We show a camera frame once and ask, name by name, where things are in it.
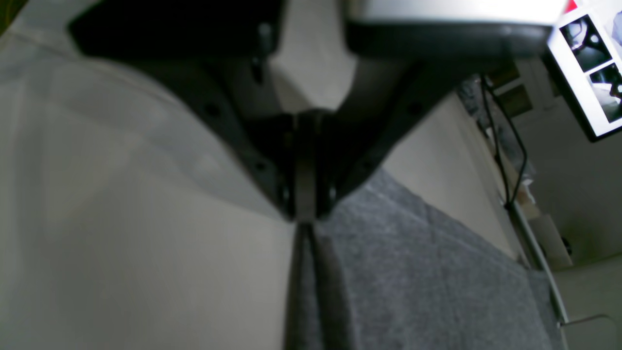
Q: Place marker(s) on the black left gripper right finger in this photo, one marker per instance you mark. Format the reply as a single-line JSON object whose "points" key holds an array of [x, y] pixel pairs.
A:
{"points": [[403, 71]]}

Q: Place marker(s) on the computer monitor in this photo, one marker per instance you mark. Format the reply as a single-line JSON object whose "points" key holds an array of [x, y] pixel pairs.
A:
{"points": [[585, 61]]}

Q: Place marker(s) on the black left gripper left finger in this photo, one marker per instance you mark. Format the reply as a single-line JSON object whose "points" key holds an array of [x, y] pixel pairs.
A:
{"points": [[212, 55]]}

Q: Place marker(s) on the grey T-shirt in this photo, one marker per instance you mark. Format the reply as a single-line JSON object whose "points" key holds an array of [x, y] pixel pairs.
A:
{"points": [[387, 271]]}

